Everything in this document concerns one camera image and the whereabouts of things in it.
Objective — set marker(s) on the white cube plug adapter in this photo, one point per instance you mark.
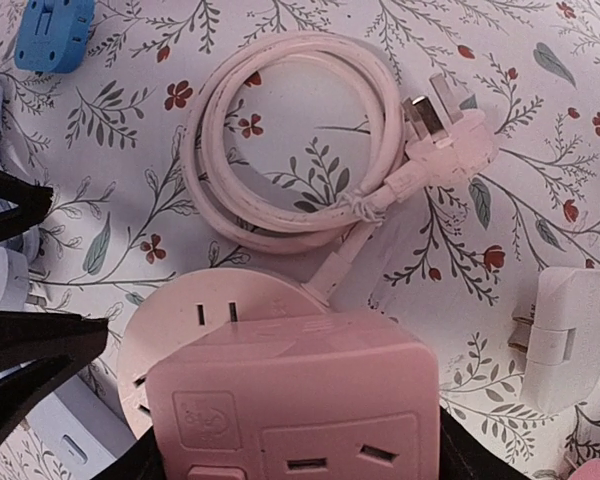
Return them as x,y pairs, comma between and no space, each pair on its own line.
561,341

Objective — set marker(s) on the pink cube socket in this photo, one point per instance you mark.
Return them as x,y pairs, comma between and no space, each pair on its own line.
332,396

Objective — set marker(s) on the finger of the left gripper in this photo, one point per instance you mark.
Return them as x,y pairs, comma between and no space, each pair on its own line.
22,205
39,352

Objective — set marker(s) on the light blue power strip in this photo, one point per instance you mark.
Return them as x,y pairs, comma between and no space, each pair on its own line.
85,435

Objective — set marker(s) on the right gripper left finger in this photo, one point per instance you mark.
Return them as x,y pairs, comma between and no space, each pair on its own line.
143,461

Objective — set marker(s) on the round pink power socket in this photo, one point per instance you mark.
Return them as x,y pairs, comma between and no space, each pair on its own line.
190,307

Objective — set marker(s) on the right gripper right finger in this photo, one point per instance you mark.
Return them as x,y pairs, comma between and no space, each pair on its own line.
462,457

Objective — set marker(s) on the light blue cube socket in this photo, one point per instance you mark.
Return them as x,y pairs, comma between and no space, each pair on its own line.
52,37

